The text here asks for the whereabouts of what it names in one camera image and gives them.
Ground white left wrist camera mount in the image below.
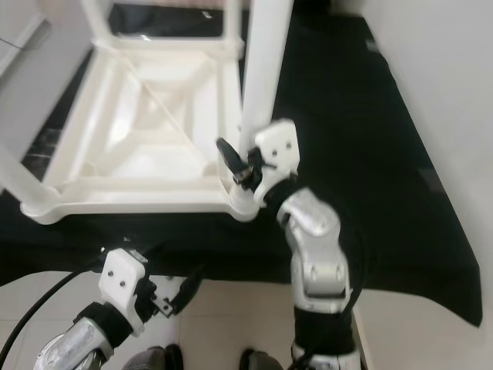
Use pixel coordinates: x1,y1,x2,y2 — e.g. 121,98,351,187
101,247,152,338

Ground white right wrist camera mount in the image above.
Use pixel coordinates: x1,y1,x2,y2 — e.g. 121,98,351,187
252,117,302,206

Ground white plastic table leg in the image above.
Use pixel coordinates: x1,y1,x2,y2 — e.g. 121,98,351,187
80,0,117,48
230,0,296,217
219,0,244,48
0,142,57,217

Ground black tablecloth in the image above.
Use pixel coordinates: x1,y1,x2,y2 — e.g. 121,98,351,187
0,3,483,329

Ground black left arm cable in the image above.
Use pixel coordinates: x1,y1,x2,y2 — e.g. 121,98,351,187
0,265,106,364

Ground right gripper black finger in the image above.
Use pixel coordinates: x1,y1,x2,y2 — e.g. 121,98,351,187
216,137,245,182

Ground white plastic children table top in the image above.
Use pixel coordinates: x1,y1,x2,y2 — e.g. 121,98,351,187
18,38,260,227

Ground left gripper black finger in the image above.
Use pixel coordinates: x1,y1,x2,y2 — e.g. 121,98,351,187
173,267,205,311

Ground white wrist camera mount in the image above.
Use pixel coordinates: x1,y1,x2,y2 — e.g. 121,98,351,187
252,117,302,206
101,247,152,338

